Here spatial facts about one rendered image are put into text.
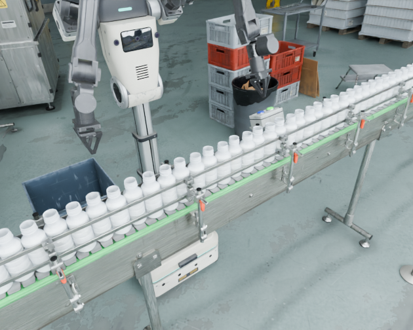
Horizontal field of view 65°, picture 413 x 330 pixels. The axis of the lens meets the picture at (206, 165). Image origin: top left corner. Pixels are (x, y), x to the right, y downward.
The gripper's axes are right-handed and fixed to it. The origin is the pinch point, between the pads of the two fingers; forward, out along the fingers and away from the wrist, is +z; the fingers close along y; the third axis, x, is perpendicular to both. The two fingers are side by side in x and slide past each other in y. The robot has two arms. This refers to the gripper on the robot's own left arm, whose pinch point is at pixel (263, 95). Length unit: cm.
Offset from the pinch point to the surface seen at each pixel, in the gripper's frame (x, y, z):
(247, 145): 1.0, -16.7, 15.3
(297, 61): 110, 288, 4
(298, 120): -7.3, 11.7, 14.5
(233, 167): 5.8, -21.7, 22.0
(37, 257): 26, -89, 21
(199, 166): 7.5, -37.8, 15.3
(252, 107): 99, 147, 30
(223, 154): 4.5, -27.6, 14.9
